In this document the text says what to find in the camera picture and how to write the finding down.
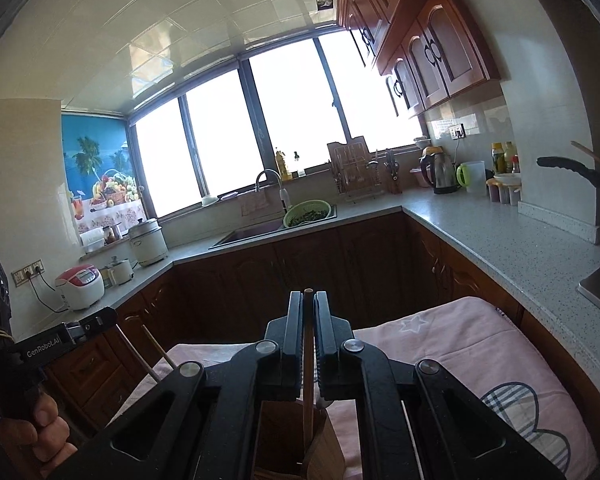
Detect chrome kitchen faucet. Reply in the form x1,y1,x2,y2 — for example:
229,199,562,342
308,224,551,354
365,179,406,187
254,168,292,216

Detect person's left hand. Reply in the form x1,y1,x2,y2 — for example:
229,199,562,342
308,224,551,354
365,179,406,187
0,393,78,477

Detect wooden utensil holder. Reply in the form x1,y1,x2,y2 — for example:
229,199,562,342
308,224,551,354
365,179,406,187
252,401,346,479

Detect pink heart-pattern tablecloth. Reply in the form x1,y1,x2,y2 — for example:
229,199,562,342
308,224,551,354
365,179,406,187
117,299,600,479

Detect pink white rice cooker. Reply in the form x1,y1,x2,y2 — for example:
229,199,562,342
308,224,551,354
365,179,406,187
55,263,105,311

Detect small white pot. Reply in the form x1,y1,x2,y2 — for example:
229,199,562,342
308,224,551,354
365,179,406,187
109,256,134,286

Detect lower dark wooden cabinets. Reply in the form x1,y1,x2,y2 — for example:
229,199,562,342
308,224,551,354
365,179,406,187
46,212,600,454

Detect white tall cooker pot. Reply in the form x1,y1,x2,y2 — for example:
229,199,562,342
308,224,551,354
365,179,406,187
129,219,169,268

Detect tropical fruit poster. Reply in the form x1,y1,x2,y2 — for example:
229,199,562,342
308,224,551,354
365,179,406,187
61,114,146,234

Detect green colander in sink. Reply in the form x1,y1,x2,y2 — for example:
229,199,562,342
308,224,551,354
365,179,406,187
283,200,332,229

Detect spice jar rack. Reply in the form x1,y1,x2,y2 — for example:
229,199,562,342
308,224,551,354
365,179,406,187
486,174,521,206

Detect dish drying rack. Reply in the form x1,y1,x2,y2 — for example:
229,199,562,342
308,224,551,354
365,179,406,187
327,136,382,202

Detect steel electric kettle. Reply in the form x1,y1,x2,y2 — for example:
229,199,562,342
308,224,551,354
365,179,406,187
420,146,460,194

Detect yellow bottle on windowsill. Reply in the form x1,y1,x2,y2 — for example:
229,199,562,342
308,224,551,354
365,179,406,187
275,150,290,181

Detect condiment bottles group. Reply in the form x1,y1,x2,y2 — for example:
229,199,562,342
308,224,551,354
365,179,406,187
491,141,520,174

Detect wall power outlet strip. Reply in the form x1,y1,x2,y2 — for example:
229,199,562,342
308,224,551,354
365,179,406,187
12,260,44,287

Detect green handled white pitcher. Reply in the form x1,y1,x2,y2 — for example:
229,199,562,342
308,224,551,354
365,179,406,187
456,160,486,196

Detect upper wooden wall cabinets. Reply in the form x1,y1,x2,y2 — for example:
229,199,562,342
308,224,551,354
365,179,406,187
337,0,500,115

